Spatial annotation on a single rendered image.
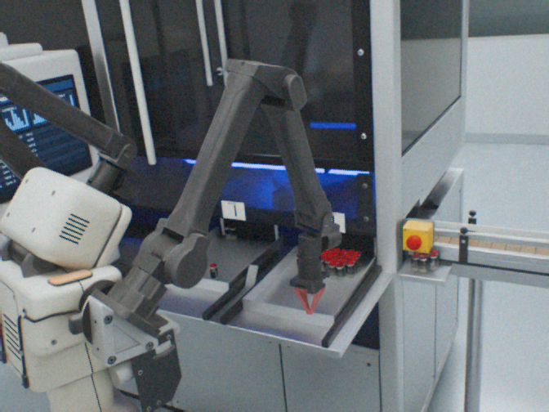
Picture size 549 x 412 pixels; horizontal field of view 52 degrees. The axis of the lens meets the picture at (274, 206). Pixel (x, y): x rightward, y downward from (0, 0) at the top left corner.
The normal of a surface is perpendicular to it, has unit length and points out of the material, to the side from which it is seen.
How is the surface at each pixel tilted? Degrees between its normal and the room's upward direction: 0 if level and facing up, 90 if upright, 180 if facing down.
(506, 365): 0
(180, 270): 98
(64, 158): 90
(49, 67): 90
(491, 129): 90
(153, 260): 38
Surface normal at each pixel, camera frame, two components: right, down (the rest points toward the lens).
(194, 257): 0.76, 0.29
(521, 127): -0.47, 0.36
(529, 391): -0.09, -0.93
